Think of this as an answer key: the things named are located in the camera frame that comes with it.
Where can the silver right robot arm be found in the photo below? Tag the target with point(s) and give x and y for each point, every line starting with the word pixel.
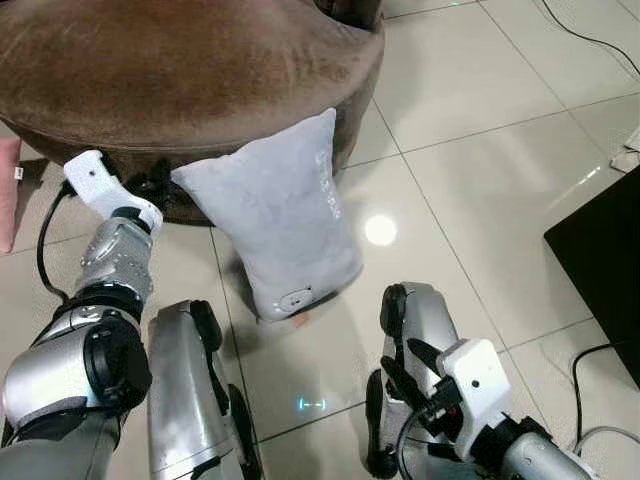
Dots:
pixel 540 462

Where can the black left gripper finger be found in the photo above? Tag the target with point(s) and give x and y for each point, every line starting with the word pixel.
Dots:
pixel 163 180

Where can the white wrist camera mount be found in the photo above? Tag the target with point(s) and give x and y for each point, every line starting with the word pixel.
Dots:
pixel 478 385
pixel 95 185

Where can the brown suede round sofa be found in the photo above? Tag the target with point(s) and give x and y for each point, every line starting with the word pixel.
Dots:
pixel 180 70

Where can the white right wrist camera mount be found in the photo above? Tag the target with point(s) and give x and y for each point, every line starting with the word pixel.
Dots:
pixel 478 385

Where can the grey pillow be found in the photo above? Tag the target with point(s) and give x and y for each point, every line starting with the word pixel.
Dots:
pixel 280 220

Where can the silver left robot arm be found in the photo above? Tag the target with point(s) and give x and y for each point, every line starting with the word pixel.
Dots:
pixel 110 260

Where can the silver robot left leg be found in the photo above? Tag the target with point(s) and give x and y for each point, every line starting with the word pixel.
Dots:
pixel 185 390

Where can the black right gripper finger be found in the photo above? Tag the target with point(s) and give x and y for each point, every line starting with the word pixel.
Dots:
pixel 425 357
pixel 405 385

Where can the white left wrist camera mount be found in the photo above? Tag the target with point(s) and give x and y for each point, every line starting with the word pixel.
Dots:
pixel 95 185

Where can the black box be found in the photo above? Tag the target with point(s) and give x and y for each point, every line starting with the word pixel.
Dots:
pixel 600 260

